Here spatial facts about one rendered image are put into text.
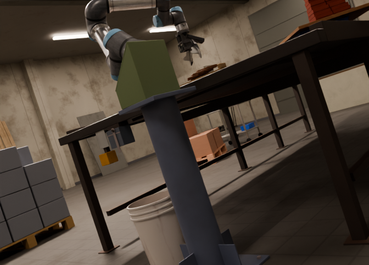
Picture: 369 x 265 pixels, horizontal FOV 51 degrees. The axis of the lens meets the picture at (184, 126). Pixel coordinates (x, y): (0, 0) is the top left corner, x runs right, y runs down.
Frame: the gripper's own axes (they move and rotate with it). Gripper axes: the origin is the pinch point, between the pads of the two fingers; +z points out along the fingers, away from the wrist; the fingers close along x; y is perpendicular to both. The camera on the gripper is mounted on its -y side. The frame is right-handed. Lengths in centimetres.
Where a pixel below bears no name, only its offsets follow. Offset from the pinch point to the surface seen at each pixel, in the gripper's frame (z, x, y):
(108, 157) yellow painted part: 36, -51, 60
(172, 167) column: 52, 44, 54
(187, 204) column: 69, 44, 53
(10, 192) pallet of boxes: 33, -235, 129
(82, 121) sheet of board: -113, -1002, -96
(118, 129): 22, -33, 52
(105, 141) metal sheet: 26, -52, 58
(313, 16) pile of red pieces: -5, 19, -81
